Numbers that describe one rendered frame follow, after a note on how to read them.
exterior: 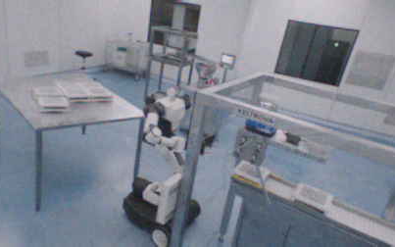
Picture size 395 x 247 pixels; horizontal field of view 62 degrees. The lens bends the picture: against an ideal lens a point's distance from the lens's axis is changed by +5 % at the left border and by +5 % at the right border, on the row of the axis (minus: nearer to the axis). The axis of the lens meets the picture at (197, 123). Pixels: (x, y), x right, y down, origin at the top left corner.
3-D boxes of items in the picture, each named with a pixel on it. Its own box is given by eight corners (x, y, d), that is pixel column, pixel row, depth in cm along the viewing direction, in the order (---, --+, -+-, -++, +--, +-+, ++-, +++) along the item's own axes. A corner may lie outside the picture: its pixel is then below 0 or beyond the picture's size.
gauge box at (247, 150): (231, 156, 239) (237, 131, 232) (236, 151, 248) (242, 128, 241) (259, 167, 230) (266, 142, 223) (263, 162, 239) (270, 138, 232)
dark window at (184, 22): (147, 41, 826) (151, -5, 787) (147, 41, 827) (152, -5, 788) (193, 53, 788) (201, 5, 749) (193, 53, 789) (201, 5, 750)
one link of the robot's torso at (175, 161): (175, 190, 286) (150, 145, 288) (185, 182, 301) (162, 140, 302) (187, 184, 278) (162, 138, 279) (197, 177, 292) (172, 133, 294)
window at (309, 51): (273, 73, 731) (288, 19, 690) (273, 73, 732) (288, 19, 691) (338, 86, 692) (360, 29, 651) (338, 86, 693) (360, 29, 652)
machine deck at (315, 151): (236, 133, 232) (238, 127, 231) (254, 121, 264) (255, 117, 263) (325, 165, 207) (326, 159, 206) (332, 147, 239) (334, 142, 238)
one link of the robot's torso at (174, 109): (137, 130, 280) (141, 91, 267) (160, 122, 309) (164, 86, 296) (165, 141, 268) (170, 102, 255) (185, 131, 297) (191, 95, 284)
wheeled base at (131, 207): (113, 216, 309) (116, 186, 297) (147, 192, 352) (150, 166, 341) (167, 247, 283) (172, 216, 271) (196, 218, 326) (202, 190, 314)
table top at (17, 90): (-13, 79, 370) (-13, 76, 368) (87, 78, 442) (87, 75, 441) (34, 131, 271) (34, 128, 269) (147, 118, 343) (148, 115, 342)
